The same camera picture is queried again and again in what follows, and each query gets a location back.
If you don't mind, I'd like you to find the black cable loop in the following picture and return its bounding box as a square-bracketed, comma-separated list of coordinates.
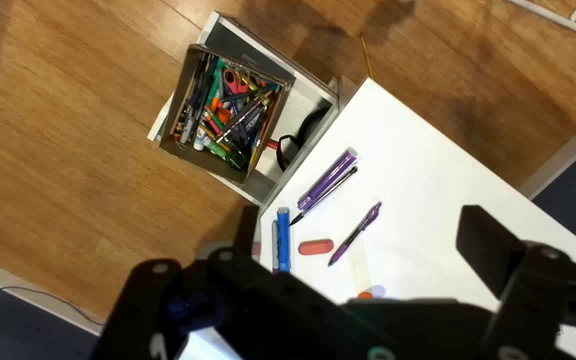
[273, 107, 334, 173]

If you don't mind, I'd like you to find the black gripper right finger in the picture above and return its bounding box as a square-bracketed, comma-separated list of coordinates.
[456, 204, 530, 296]

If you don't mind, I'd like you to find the orange capped glue stick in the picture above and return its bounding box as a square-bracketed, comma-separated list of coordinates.
[356, 284, 388, 303]

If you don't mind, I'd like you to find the white open drawer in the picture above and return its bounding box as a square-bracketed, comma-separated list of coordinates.
[146, 11, 359, 209]

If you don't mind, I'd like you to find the red eraser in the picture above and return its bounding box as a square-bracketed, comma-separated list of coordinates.
[296, 237, 337, 259]

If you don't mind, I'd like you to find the blue pen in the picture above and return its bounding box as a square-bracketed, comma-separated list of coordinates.
[272, 206, 293, 276]

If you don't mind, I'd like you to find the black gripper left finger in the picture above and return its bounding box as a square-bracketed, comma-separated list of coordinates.
[232, 204, 264, 264]

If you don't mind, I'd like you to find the brown cardboard box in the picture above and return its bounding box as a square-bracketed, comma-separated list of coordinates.
[157, 42, 297, 189]

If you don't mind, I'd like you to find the thin black pen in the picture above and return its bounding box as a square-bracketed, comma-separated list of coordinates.
[288, 167, 359, 228]

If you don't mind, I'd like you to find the purple and black pen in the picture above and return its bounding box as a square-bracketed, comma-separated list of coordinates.
[326, 201, 383, 269]

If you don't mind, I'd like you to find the thick purple marker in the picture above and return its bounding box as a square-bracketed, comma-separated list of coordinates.
[296, 147, 359, 215]

